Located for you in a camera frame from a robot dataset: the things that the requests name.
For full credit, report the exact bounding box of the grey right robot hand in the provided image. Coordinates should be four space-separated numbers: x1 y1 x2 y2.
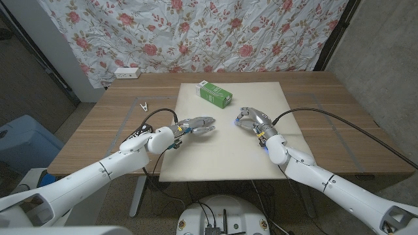
234 106 279 142

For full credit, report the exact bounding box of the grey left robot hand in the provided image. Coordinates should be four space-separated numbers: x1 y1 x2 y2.
171 116 217 140

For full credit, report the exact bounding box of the cream foam board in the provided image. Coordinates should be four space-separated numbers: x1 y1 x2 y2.
158 81 316 183

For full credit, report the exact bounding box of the green straws box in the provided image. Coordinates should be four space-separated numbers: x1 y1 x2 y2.
195 80 234 110

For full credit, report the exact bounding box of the white power strip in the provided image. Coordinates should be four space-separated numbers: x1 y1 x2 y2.
114 67 142 80

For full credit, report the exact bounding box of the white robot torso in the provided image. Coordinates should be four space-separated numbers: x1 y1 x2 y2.
175 195 271 235

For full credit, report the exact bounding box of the floral backdrop cloth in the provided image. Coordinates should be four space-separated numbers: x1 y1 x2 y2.
37 0 349 89

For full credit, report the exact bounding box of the white table leg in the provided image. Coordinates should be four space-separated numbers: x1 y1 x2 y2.
129 176 148 218

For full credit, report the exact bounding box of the grey table leg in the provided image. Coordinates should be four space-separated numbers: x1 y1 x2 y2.
295 185 317 219

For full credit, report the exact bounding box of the black backdrop pole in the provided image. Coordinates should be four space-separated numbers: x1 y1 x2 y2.
313 0 362 72

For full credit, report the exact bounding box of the blue plastic bin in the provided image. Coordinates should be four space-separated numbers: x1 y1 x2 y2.
0 114 65 176

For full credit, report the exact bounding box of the white and blue floor object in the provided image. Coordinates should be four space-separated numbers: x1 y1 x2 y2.
18 167 58 196

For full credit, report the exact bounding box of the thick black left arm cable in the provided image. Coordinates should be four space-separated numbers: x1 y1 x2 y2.
138 108 179 131

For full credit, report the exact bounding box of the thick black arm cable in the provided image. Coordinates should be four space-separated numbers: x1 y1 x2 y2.
138 108 179 131
272 108 418 170

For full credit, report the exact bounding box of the thin black left wrist cable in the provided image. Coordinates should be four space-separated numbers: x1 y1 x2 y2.
150 148 172 179

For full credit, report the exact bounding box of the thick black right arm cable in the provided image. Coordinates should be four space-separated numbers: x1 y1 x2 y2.
272 108 418 170

